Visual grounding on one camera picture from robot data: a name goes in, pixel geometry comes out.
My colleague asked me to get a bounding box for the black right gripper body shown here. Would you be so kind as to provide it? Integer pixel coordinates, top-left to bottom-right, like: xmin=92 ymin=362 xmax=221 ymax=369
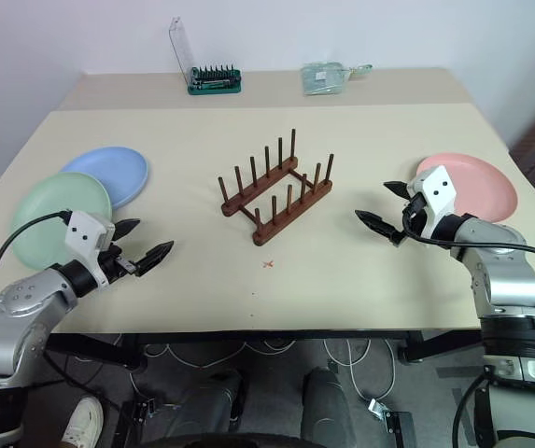
xmin=401 ymin=179 xmax=430 ymax=238

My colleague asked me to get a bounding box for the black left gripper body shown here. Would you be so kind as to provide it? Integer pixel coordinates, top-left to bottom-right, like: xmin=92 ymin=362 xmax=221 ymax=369
xmin=99 ymin=245 xmax=139 ymax=284

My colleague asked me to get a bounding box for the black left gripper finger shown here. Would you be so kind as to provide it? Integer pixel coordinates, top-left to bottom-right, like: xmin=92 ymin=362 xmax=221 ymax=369
xmin=134 ymin=240 xmax=176 ymax=278
xmin=111 ymin=217 xmax=142 ymax=244

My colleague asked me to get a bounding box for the wooden dish rack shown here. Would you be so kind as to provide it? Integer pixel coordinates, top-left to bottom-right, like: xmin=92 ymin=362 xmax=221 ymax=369
xmin=218 ymin=126 xmax=335 ymax=247

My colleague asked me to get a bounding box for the blue plate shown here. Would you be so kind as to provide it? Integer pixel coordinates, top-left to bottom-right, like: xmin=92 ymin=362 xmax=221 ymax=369
xmin=59 ymin=146 xmax=150 ymax=211

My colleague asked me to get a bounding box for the beige table cover sheet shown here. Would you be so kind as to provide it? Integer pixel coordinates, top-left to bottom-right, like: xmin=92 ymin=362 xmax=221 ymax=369
xmin=0 ymin=103 xmax=535 ymax=335

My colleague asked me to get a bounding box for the pink plate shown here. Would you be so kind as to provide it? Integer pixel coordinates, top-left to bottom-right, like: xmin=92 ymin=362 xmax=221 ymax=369
xmin=415 ymin=152 xmax=519 ymax=224

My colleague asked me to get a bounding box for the green plate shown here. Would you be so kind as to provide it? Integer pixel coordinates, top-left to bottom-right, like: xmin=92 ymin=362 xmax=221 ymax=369
xmin=8 ymin=171 xmax=113 ymax=271

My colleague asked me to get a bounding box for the pale green plastic packet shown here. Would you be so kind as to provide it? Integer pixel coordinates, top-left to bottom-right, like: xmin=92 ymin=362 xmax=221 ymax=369
xmin=300 ymin=61 xmax=349 ymax=98

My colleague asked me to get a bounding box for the dark rounded shape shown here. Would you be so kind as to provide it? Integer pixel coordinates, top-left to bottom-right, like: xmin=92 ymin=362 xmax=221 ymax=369
xmin=172 ymin=367 xmax=250 ymax=441
xmin=300 ymin=367 xmax=367 ymax=443

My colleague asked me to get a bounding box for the white shoe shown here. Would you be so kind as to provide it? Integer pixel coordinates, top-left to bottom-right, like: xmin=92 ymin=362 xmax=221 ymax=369
xmin=60 ymin=395 xmax=106 ymax=448

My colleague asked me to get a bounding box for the green screwdriver bit set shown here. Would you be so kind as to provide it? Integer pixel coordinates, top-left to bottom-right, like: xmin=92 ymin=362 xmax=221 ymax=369
xmin=187 ymin=64 xmax=244 ymax=97

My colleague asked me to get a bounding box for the clear plastic case lid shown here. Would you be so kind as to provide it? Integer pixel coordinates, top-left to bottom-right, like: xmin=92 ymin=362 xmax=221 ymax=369
xmin=168 ymin=16 xmax=198 ymax=81

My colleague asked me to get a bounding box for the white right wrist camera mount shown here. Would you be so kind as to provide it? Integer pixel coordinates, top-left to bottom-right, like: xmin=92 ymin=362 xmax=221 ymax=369
xmin=406 ymin=164 xmax=458 ymax=240

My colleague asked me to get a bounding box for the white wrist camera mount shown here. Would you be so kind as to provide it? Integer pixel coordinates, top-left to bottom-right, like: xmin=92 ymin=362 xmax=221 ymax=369
xmin=64 ymin=210 xmax=118 ymax=285
xmin=406 ymin=164 xmax=458 ymax=240

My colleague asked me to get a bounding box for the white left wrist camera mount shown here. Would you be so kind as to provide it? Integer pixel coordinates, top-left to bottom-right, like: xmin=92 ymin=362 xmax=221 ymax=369
xmin=64 ymin=210 xmax=118 ymax=285

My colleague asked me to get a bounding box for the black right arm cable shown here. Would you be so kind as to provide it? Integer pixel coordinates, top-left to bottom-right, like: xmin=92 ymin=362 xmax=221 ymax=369
xmin=401 ymin=209 xmax=535 ymax=274

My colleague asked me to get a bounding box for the white floor cable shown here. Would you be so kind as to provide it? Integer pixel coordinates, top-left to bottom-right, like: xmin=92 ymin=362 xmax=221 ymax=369
xmin=128 ymin=339 xmax=297 ymax=403
xmin=321 ymin=337 xmax=400 ymax=403

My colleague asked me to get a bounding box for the black table frame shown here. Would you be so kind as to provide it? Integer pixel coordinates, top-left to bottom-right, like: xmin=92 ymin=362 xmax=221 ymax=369
xmin=42 ymin=329 xmax=484 ymax=372

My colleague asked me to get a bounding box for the black floor bracket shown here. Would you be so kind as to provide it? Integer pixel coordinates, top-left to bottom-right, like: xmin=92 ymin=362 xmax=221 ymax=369
xmin=116 ymin=395 xmax=162 ymax=448
xmin=366 ymin=397 xmax=418 ymax=448

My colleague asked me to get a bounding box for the black robot torso cable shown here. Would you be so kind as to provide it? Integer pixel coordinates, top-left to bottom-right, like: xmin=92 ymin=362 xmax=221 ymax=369
xmin=450 ymin=371 xmax=491 ymax=448

